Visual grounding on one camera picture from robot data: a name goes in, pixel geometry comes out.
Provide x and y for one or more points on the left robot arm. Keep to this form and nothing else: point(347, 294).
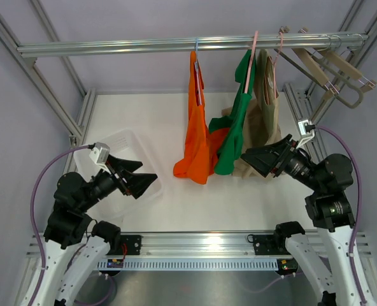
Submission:
point(64, 265)

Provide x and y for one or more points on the grey plastic hanger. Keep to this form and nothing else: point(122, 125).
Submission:
point(344, 72)

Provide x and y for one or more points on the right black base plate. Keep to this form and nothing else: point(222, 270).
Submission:
point(266, 245)

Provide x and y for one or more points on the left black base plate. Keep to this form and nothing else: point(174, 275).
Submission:
point(131, 244)

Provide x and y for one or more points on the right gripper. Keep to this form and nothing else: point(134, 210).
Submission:
point(265, 164)

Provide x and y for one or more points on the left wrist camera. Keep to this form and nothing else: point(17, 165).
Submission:
point(99, 155)

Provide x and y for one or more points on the white slotted cable duct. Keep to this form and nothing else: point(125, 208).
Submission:
point(207, 264)

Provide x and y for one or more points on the front aluminium rail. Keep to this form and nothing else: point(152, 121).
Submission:
point(212, 244)

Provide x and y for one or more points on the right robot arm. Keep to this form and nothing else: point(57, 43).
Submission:
point(342, 280)

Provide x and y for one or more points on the wooden hanger right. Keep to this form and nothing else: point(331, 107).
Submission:
point(367, 85)

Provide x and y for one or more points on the pink hanger with green shirt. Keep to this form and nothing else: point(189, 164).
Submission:
point(252, 55)

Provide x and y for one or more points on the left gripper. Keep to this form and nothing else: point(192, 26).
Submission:
point(136, 183)

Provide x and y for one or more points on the wooden hanger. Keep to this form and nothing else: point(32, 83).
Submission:
point(367, 85)
point(315, 73)

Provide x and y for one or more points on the white plastic basket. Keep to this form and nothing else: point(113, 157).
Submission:
point(124, 145)

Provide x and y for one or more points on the orange t shirt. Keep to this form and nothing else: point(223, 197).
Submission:
point(200, 151)

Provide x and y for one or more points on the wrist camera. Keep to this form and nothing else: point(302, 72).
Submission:
point(307, 132)
point(99, 155)

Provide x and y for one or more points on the green t shirt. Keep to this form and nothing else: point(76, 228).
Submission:
point(231, 147)

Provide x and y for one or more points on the light blue wire hanger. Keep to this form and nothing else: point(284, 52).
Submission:
point(197, 77)

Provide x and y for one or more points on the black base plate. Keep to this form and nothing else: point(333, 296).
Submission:
point(266, 245)
point(131, 244)

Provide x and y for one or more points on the wooden hanger left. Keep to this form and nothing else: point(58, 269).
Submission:
point(315, 73)

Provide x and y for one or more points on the aluminium hanging rail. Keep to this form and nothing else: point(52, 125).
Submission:
point(207, 43)

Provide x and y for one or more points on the beige t shirt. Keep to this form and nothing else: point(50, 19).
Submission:
point(261, 125)

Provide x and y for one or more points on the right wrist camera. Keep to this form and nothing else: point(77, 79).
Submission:
point(307, 132)

